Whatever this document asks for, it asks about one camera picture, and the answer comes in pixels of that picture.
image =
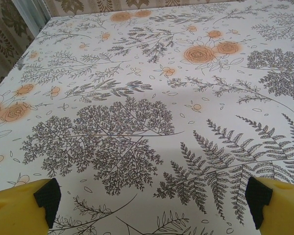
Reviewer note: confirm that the aluminium frame post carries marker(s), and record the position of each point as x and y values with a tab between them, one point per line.
31	14

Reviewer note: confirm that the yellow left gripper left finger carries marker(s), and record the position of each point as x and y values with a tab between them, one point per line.
12	213

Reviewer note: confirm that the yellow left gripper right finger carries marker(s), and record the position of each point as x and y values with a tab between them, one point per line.
284	210

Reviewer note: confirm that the floral patterned tablecloth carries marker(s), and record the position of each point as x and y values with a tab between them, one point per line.
147	110

